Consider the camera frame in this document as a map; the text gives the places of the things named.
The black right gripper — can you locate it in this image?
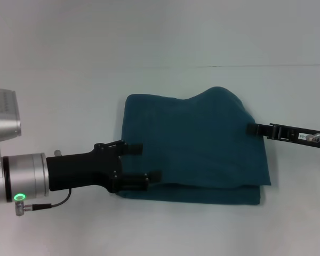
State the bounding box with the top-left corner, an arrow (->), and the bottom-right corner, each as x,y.
246,122 -> 320,150

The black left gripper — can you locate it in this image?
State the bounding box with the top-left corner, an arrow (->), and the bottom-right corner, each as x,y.
46,139 -> 163,194

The blue-green t-shirt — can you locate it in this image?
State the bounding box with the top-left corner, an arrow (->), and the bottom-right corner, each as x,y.
114,86 -> 272,206

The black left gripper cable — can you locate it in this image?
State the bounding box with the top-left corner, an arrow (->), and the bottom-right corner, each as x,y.
30,188 -> 71,209

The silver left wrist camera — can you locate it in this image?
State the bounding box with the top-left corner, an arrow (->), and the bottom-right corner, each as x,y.
0,88 -> 23,150

